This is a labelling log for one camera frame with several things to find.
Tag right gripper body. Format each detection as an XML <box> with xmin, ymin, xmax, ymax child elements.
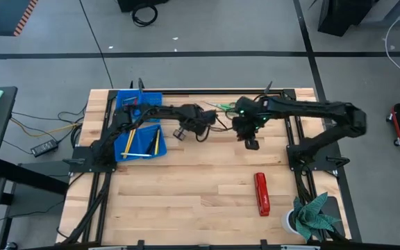
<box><xmin>232</xmin><ymin>116</ymin><xmax>260</xmax><ymax>142</ymax></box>

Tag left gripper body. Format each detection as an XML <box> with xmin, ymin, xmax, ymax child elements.
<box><xmin>190</xmin><ymin>109</ymin><xmax>219</xmax><ymax>137</ymax></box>

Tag yellow-orange pencil with orange cap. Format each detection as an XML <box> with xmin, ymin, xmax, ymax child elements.
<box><xmin>122</xmin><ymin>129</ymin><xmax>134</xmax><ymax>160</ymax></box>

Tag red stapler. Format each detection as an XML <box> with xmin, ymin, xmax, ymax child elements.
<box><xmin>253</xmin><ymin>172</ymin><xmax>271</xmax><ymax>217</ymax></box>

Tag white plant pot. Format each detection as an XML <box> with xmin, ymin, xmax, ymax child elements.
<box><xmin>281</xmin><ymin>208</ymin><xmax>302</xmax><ymax>236</ymax></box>

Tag green leafy plant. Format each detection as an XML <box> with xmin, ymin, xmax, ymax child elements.
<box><xmin>292</xmin><ymin>192</ymin><xmax>342</xmax><ymax>243</ymax></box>

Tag black box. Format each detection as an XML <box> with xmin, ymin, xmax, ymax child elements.
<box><xmin>117</xmin><ymin>0</ymin><xmax>169</xmax><ymax>13</ymax></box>

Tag black cabinet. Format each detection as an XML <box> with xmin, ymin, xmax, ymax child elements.
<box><xmin>317</xmin><ymin>0</ymin><xmax>378</xmax><ymax>38</ymax></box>

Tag black power adapter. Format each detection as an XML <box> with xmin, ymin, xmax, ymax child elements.
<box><xmin>30</xmin><ymin>139</ymin><xmax>60</xmax><ymax>158</ymax></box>

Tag orange striped black mat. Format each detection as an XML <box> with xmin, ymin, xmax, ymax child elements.
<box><xmin>0</xmin><ymin>0</ymin><xmax>40</xmax><ymax>38</ymax></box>

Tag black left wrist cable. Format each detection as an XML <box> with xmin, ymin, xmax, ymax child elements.
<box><xmin>194</xmin><ymin>117</ymin><xmax>234</xmax><ymax>143</ymax></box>

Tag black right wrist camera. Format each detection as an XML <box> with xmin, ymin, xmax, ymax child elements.
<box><xmin>244</xmin><ymin>137</ymin><xmax>261</xmax><ymax>151</ymax></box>

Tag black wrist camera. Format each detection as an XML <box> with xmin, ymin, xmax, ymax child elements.
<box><xmin>244</xmin><ymin>137</ymin><xmax>261</xmax><ymax>151</ymax></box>
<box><xmin>172</xmin><ymin>127</ymin><xmax>188</xmax><ymax>142</ymax></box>

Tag green handled scissors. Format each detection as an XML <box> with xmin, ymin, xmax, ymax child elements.
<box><xmin>203</xmin><ymin>100</ymin><xmax>238</xmax><ymax>115</ymax></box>

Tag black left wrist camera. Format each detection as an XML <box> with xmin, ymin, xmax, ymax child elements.
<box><xmin>172</xmin><ymin>127</ymin><xmax>188</xmax><ymax>142</ymax></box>

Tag coiled black cable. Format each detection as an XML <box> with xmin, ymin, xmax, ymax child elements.
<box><xmin>131</xmin><ymin>3</ymin><xmax>159</xmax><ymax>28</ymax></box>

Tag thin black floor cable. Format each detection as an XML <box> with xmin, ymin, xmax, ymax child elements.
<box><xmin>78</xmin><ymin>0</ymin><xmax>115</xmax><ymax>90</ymax></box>

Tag yellow floor wire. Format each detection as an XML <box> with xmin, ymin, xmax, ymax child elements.
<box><xmin>10</xmin><ymin>117</ymin><xmax>83</xmax><ymax>138</ymax></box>

